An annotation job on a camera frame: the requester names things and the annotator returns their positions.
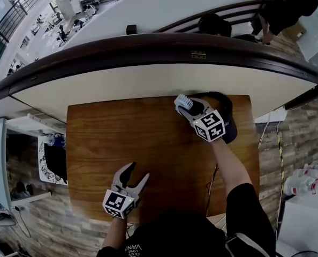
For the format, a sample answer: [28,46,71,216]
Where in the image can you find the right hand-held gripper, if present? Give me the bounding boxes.
[175,97,226,143]

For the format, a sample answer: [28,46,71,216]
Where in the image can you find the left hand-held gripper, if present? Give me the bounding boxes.
[102,162,150,220]

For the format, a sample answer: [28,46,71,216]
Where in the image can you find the small white ribbed object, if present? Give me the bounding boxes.
[173,94,194,112]

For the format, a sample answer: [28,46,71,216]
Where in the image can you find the person's right forearm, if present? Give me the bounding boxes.
[211,138,253,195]

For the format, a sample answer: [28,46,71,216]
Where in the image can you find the person's left forearm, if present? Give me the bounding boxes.
[101,217,128,251]

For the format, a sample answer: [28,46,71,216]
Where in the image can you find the black visor cap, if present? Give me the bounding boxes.
[193,91,238,145]

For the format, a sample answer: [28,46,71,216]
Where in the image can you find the cream balustrade panel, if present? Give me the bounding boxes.
[9,63,318,124]

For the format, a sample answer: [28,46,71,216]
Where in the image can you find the person's black shirt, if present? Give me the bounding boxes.
[96,182,276,257]

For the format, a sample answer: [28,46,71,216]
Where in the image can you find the white box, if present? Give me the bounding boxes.
[254,107,288,124]

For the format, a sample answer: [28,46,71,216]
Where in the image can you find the black bag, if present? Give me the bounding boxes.
[43,143,68,184]

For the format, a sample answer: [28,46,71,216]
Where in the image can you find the dark curved handrail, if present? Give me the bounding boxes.
[0,33,318,107]

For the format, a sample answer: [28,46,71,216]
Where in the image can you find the clear plastic water bottle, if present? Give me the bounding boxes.
[46,133,66,147]

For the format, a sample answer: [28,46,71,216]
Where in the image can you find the black white patterned cloth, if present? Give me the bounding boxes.
[37,135,69,186]

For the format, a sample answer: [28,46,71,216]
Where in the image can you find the yellow black floor tape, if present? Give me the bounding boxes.
[275,131,286,224]

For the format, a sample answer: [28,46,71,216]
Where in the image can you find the dark shoes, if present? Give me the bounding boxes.
[10,182,34,200]

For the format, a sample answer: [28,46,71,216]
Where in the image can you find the dark stair railing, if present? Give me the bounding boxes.
[153,0,268,34]

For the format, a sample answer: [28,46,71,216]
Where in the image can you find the white low shelf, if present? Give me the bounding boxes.
[5,113,67,138]

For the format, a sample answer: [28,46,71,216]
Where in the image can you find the clear water jug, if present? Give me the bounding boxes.
[283,169,317,195]
[303,162,318,187]

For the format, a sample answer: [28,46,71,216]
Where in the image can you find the cardboard box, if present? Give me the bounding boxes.
[283,21,307,41]

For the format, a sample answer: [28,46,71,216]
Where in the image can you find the white side table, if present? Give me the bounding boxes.
[276,195,318,257]

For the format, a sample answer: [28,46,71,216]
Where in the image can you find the thin gripper cable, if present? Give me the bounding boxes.
[206,164,220,216]

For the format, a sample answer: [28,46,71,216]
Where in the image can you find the dark wooden newel post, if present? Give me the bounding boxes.
[284,73,318,111]

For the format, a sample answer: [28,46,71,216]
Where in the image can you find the grey shoulder strap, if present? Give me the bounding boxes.
[225,233,259,257]

